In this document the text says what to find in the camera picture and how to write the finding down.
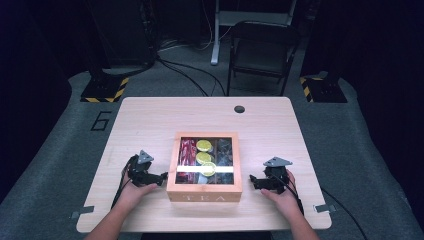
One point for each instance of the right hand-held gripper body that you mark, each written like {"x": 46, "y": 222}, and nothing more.
{"x": 276, "y": 176}

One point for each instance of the black folding chair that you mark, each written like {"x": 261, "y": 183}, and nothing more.
{"x": 263, "y": 56}

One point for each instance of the person's right hand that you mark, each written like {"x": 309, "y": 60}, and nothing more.
{"x": 288, "y": 201}

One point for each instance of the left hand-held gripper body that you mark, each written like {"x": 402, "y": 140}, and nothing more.
{"x": 139, "y": 173}

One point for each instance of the black stand with striped base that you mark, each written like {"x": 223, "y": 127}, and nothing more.
{"x": 103, "y": 88}
{"x": 321, "y": 90}

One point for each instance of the wooden tea box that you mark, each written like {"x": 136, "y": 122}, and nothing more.
{"x": 204, "y": 192}

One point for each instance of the bundle of red stick packets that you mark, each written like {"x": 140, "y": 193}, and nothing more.
{"x": 187, "y": 156}

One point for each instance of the grey tape strip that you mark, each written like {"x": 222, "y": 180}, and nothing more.
{"x": 82, "y": 211}
{"x": 325, "y": 208}

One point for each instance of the person's left hand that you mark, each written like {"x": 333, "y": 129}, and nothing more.
{"x": 131, "y": 196}

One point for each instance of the pile of dark tea packets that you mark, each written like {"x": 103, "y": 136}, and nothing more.
{"x": 223, "y": 151}

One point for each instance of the white metal desk frame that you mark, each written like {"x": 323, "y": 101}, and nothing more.
{"x": 215, "y": 40}

